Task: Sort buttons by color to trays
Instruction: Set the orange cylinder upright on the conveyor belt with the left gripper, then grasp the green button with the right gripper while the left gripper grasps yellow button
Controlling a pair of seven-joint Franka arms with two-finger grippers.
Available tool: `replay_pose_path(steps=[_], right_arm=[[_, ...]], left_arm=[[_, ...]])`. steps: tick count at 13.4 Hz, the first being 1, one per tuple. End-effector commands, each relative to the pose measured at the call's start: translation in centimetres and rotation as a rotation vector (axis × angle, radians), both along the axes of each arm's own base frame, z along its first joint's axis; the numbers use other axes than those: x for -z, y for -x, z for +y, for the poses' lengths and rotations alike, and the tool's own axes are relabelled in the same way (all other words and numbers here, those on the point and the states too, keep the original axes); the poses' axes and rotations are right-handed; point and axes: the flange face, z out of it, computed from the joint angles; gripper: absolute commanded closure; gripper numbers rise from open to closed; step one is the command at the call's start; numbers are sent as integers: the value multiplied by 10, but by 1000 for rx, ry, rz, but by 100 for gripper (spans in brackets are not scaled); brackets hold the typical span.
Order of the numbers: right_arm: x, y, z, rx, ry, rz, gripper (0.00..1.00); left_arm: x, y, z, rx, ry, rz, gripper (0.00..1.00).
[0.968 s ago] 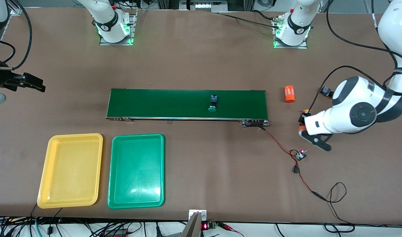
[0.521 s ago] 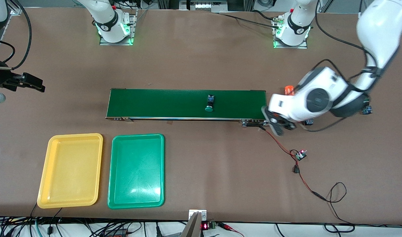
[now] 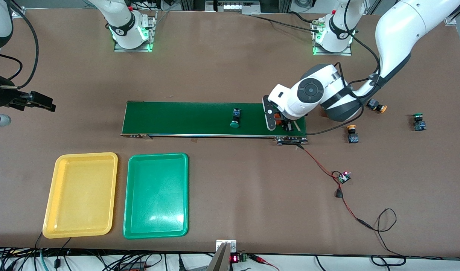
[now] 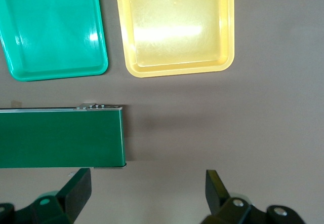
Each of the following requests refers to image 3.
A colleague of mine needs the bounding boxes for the green push button switch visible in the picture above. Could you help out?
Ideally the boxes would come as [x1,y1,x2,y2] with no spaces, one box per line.
[230,108,242,129]
[413,113,427,131]

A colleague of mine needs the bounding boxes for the yellow plastic tray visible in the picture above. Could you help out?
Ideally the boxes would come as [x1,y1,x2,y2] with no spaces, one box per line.
[42,152,119,239]

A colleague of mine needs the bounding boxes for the green conveyor belt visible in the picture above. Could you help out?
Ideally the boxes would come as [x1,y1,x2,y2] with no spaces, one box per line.
[120,100,309,146]

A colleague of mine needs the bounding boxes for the red clip lead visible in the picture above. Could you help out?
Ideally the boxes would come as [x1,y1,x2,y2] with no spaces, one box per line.
[249,254,280,271]

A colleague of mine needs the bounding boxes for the green plastic tray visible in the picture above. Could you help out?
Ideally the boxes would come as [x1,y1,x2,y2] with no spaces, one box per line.
[123,152,189,240]

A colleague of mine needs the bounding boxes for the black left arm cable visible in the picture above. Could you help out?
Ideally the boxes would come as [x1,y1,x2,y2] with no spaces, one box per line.
[286,0,383,136]

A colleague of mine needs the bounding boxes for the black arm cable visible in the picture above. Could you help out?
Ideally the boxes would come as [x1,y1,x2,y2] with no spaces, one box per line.
[0,0,40,91]
[286,0,383,136]

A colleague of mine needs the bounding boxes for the red and black wire pair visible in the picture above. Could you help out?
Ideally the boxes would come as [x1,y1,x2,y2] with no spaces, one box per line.
[297,144,373,229]

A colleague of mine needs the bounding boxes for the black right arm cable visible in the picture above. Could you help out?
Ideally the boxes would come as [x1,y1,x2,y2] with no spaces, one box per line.
[0,0,40,91]

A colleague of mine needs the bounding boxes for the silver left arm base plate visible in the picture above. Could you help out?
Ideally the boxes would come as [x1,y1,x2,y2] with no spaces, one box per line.
[312,18,353,56]

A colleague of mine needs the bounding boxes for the black cable on table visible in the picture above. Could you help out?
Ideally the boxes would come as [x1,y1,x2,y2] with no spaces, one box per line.
[288,11,318,24]
[249,14,324,33]

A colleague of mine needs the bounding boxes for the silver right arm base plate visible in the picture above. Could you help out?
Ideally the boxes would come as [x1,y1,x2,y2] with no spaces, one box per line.
[114,15,156,52]

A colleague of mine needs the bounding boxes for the silver mounting bracket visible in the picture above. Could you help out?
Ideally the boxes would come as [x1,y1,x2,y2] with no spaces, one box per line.
[216,239,237,253]

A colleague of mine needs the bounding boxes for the silver machine frame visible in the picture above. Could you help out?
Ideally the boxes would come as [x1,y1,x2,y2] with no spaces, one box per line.
[179,0,291,15]

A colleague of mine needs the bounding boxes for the thin black looped cable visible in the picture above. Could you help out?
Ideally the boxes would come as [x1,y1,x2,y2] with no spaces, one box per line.
[369,208,407,266]

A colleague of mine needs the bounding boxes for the grey camera mount pole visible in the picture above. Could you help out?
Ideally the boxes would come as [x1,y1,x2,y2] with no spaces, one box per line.
[207,242,233,271]

